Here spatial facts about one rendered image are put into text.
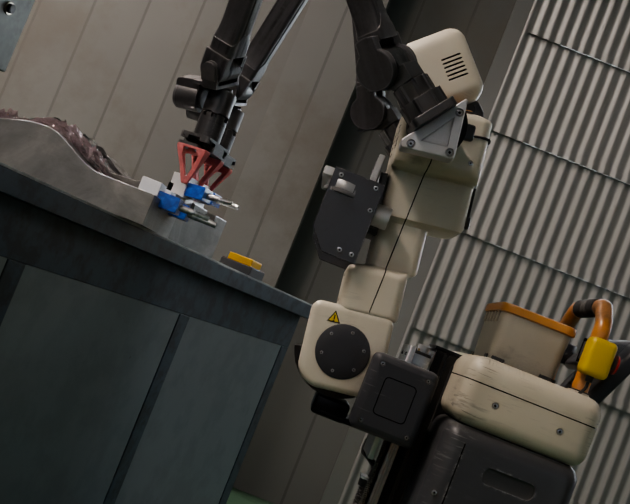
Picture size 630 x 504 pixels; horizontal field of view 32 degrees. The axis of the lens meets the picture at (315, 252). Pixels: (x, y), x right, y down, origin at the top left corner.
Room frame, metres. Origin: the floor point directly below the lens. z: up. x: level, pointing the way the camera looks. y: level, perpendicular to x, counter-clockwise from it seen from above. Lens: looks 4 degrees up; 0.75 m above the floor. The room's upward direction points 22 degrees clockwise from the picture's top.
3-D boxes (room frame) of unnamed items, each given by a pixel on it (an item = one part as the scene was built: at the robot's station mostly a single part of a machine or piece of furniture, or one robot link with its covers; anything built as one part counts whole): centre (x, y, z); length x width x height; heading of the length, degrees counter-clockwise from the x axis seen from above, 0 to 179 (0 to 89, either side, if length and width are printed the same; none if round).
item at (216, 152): (2.24, 0.28, 0.96); 0.07 x 0.07 x 0.09; 69
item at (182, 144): (2.22, 0.29, 0.96); 0.07 x 0.07 x 0.09; 69
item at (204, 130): (2.23, 0.29, 1.04); 0.10 x 0.07 x 0.07; 159
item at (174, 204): (1.94, 0.26, 0.85); 0.13 x 0.05 x 0.05; 87
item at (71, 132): (2.01, 0.52, 0.90); 0.26 x 0.18 x 0.08; 87
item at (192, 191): (2.22, 0.25, 0.91); 0.13 x 0.05 x 0.05; 69
